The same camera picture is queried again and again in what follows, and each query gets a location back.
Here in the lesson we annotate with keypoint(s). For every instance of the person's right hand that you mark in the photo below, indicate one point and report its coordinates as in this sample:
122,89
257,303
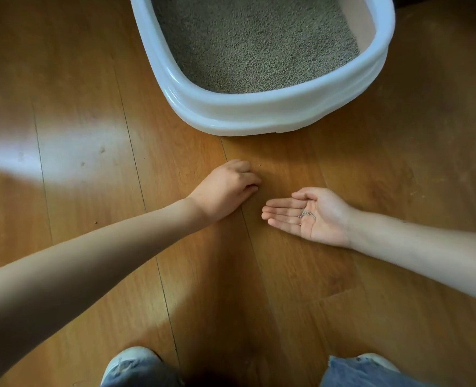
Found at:
322,217

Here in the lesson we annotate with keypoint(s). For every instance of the grey cat litter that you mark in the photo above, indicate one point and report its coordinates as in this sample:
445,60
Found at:
254,40

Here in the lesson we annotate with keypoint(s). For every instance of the litter grains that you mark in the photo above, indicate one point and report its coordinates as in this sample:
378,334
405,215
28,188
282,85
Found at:
307,214

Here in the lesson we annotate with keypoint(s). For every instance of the white oval litter box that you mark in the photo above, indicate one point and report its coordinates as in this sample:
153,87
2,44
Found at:
270,114

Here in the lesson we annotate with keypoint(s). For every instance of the person's left forearm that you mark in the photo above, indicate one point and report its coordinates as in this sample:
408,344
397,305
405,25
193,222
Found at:
68,282

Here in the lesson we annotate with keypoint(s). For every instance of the person's grey right shoe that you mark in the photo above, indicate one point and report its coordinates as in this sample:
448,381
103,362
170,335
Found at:
379,360

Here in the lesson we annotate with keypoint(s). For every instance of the person's left hand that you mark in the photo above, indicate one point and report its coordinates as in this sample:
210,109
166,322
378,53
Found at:
224,189

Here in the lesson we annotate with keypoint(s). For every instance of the person's blue jeans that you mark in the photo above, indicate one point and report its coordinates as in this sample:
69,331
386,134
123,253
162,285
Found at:
363,374

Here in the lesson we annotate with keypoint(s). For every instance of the person's right forearm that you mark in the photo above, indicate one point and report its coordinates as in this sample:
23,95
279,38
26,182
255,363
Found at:
427,249

